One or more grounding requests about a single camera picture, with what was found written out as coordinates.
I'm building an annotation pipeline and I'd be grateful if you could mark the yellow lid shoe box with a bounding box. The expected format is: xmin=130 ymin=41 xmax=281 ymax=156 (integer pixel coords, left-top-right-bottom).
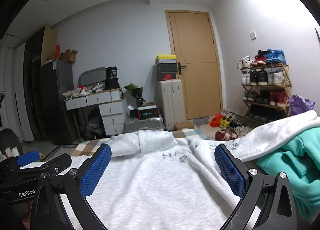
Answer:
xmin=155 ymin=55 xmax=177 ymax=65

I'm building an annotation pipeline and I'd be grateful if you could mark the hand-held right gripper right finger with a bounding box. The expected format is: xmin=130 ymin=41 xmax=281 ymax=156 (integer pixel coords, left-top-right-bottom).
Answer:
xmin=214 ymin=144 xmax=298 ymax=230

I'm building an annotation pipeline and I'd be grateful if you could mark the black paper bag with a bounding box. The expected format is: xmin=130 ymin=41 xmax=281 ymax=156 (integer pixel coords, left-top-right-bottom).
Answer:
xmin=105 ymin=66 xmax=121 ymax=90

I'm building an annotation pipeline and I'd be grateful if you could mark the black shoe box red stripe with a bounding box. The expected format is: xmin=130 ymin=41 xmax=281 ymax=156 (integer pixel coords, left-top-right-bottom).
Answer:
xmin=137 ymin=106 xmax=159 ymax=120

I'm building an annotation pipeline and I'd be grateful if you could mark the black wrapped flower bouquet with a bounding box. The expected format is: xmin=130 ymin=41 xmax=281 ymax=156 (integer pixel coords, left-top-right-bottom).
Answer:
xmin=124 ymin=83 xmax=147 ymax=107

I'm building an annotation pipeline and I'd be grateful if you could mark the wooden door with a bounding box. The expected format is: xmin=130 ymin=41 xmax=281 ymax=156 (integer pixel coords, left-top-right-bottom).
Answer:
xmin=165 ymin=10 xmax=223 ymax=121

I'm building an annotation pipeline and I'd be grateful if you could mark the white drawer desk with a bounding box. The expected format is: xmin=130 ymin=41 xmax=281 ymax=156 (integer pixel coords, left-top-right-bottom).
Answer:
xmin=64 ymin=89 xmax=128 ymax=136

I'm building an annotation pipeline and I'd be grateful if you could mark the black refrigerator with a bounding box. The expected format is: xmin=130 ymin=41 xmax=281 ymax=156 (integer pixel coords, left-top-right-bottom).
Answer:
xmin=39 ymin=59 xmax=80 ymax=145

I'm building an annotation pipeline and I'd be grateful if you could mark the pile of desk clutter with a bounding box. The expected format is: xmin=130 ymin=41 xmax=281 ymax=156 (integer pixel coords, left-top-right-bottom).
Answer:
xmin=63 ymin=83 xmax=113 ymax=100

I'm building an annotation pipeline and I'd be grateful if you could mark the open cardboard box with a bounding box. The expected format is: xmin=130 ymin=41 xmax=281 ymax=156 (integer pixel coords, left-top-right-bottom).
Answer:
xmin=60 ymin=49 xmax=79 ymax=64

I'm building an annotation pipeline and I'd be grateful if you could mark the purple plastic bag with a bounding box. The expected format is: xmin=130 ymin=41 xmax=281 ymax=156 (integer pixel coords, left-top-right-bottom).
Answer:
xmin=289 ymin=94 xmax=316 ymax=116

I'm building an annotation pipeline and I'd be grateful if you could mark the round pale rug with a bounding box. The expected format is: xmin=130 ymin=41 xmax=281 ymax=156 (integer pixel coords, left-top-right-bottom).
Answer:
xmin=197 ymin=119 xmax=218 ymax=136

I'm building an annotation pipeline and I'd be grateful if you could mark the silver suitcase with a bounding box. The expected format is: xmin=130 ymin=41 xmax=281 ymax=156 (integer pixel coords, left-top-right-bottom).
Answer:
xmin=124 ymin=117 xmax=166 ymax=133

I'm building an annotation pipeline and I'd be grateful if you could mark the pile of loose shoes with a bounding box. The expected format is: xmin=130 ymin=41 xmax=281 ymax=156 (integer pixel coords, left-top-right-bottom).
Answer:
xmin=222 ymin=110 xmax=253 ymax=137

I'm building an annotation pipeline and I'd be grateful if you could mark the light grey hoodie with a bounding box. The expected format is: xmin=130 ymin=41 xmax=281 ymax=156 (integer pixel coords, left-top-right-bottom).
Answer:
xmin=60 ymin=110 xmax=320 ymax=230

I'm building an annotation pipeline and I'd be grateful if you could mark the white tall cabinet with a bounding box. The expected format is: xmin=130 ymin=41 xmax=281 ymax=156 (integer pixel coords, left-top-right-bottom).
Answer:
xmin=157 ymin=79 xmax=186 ymax=131

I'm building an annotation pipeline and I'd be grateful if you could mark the small cardboard box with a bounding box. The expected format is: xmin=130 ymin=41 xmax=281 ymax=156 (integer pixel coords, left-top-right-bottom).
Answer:
xmin=174 ymin=121 xmax=195 ymax=131

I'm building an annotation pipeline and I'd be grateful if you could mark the black shoe box red logo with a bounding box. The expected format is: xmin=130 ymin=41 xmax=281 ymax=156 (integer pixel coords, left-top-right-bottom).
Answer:
xmin=157 ymin=72 xmax=179 ymax=82

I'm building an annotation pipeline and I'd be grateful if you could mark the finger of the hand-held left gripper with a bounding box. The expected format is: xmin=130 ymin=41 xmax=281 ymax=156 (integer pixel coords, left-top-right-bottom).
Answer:
xmin=19 ymin=153 xmax=72 ymax=177
xmin=17 ymin=151 xmax=40 ymax=167

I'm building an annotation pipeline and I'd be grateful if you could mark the black backpack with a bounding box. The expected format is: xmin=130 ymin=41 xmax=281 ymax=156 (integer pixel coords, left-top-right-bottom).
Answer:
xmin=79 ymin=108 xmax=104 ymax=136

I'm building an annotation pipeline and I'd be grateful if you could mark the tall dark wardrobe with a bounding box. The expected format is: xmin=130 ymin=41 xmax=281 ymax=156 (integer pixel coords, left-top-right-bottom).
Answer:
xmin=24 ymin=26 xmax=58 ymax=141

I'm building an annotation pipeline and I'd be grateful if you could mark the teal sweatshirt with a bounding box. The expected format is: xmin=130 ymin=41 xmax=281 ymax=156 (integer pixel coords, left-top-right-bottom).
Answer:
xmin=256 ymin=130 xmax=320 ymax=222

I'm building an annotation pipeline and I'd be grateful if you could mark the orange plastic bag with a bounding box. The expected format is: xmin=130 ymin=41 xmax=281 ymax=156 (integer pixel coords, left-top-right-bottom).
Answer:
xmin=209 ymin=113 xmax=225 ymax=128

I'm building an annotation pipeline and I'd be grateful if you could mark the red handbag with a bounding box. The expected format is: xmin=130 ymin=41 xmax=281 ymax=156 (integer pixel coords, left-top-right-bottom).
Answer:
xmin=215 ymin=130 xmax=238 ymax=141

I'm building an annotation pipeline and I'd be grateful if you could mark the wooden shoe rack with shoes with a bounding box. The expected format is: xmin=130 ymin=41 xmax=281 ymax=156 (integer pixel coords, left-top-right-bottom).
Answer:
xmin=237 ymin=49 xmax=288 ymax=123

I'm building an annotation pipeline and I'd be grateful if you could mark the grey dotted mattress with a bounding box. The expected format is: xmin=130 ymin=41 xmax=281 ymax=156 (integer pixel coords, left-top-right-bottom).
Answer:
xmin=42 ymin=144 xmax=77 ymax=161

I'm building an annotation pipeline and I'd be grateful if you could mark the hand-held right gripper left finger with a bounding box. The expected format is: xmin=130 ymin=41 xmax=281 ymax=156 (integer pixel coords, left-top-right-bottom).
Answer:
xmin=30 ymin=143 xmax=112 ymax=230

